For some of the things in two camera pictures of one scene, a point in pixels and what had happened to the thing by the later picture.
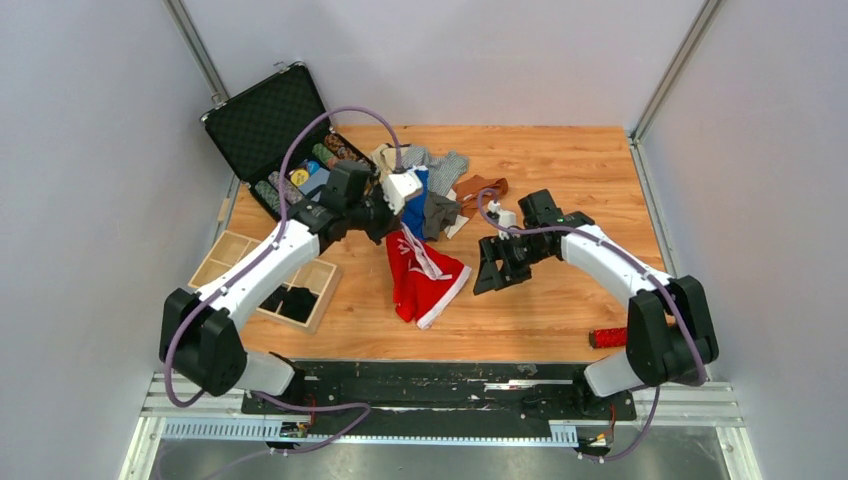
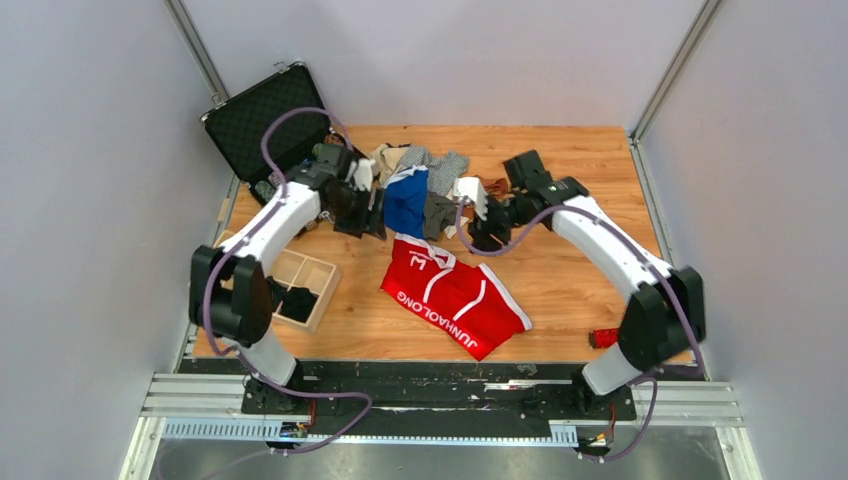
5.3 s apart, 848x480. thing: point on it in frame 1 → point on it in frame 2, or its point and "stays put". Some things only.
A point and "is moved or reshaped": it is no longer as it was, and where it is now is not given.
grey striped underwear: (443, 172) stays put
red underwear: (423, 280) is moved or reshaped
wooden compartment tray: (297, 297) stays put
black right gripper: (489, 277) → (480, 232)
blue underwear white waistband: (413, 213) stays put
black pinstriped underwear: (290, 299) stays put
